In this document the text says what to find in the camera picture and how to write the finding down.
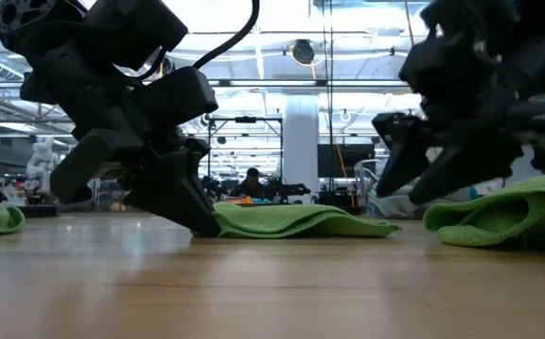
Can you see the person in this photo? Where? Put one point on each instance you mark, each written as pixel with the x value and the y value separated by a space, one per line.
pixel 251 183

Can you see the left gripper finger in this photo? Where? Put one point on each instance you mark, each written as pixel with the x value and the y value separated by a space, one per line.
pixel 173 193

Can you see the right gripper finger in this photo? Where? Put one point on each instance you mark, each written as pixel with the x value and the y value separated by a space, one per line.
pixel 401 165
pixel 469 169

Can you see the black background robot arm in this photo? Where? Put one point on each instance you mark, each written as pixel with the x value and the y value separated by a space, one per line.
pixel 295 189

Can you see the white robot figure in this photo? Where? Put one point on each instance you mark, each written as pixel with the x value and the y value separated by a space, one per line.
pixel 41 160

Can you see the orange cloth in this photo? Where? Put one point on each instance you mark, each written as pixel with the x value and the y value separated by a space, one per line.
pixel 244 201

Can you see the black metal rack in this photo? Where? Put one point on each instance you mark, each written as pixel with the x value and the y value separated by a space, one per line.
pixel 246 119

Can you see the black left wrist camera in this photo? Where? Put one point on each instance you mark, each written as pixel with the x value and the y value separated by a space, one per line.
pixel 182 94

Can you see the white pillar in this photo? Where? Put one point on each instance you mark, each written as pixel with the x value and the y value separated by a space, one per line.
pixel 300 141

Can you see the black screen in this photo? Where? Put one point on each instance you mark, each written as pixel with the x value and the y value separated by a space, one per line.
pixel 347 160

